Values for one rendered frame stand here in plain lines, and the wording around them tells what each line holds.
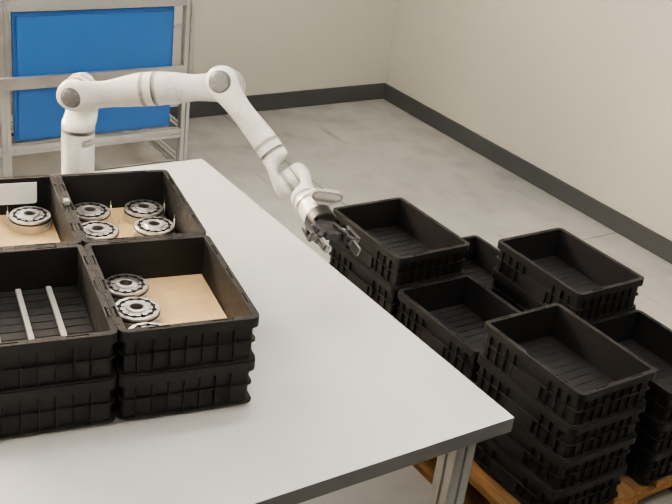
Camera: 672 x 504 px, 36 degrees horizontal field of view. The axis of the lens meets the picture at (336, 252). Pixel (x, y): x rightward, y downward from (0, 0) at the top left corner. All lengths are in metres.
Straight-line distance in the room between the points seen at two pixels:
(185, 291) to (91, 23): 2.30
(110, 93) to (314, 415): 1.07
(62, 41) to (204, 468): 2.75
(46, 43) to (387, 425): 2.71
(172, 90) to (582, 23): 2.94
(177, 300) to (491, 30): 3.70
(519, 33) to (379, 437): 3.68
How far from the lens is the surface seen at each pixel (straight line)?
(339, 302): 2.74
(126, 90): 2.84
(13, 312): 2.38
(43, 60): 4.56
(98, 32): 4.60
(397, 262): 3.26
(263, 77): 6.10
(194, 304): 2.41
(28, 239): 2.69
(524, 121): 5.66
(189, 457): 2.16
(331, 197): 2.58
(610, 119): 5.24
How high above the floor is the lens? 2.05
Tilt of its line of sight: 27 degrees down
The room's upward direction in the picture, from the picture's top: 7 degrees clockwise
